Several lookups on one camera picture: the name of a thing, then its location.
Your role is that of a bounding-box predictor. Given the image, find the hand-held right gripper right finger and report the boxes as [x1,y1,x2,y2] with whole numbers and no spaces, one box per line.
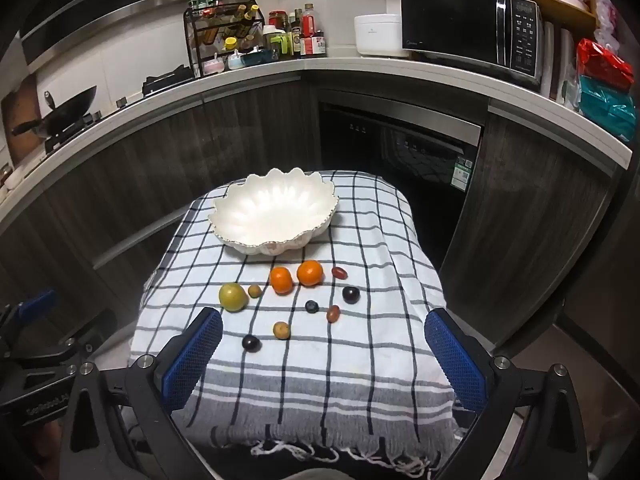
[424,307,583,480]

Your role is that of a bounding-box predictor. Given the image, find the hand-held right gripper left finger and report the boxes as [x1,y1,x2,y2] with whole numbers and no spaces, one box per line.
[59,306,226,480]

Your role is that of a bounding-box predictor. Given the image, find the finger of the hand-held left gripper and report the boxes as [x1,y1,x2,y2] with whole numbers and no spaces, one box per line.
[0,289,60,346]
[0,332,101,386]

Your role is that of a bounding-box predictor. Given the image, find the yellow-green citrus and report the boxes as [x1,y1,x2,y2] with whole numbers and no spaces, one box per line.
[219,282,249,313]

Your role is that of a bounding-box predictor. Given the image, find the orange mandarin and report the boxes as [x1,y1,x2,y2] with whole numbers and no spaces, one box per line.
[269,266,293,295]
[297,260,324,287]

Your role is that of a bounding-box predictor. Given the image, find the white scalloped ceramic bowl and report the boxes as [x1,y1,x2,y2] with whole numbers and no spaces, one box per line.
[208,167,339,257]

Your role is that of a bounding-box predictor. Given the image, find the white checked cloth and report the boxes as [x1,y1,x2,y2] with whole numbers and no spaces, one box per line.
[127,170,463,478]

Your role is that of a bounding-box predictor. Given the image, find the dark wood kitchen cabinets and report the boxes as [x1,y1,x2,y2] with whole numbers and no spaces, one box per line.
[0,67,626,376]

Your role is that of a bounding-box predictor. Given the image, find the wooden cutting board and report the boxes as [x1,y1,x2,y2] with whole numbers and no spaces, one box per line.
[0,74,48,168]

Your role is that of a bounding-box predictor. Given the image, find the black wok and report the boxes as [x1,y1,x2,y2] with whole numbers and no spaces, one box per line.
[11,85,98,141]

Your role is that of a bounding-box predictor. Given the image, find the black built-in dishwasher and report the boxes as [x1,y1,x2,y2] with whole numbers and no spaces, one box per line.
[317,87,486,261]

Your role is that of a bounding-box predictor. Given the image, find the black gas stove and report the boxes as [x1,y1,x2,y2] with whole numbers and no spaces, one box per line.
[44,64,195,156]

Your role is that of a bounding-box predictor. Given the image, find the teal plastic bag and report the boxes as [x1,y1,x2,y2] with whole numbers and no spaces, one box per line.
[577,75,638,141]

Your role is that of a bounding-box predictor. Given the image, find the black steel range hood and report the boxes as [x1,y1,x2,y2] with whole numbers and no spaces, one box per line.
[20,0,201,68]

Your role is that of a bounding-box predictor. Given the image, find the teal tray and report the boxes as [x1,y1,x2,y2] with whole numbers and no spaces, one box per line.
[241,47,275,67]

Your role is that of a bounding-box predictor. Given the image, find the red plastic bag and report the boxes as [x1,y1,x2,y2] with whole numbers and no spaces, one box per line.
[576,38,636,93]

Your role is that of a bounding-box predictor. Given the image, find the white rice cooker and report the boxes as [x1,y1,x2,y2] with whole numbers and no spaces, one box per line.
[354,14,411,59]

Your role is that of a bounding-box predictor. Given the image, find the black microwave oven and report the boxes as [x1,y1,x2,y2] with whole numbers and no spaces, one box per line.
[400,0,545,92]

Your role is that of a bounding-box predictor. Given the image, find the dark sauce bottle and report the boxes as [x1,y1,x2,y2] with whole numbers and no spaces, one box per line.
[290,8,304,57]

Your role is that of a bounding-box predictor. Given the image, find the red liquid bottle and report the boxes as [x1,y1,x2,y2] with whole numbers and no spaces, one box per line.
[302,3,320,56]

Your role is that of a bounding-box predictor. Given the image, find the white plastic bag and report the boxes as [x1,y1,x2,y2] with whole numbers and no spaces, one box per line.
[592,0,621,51]

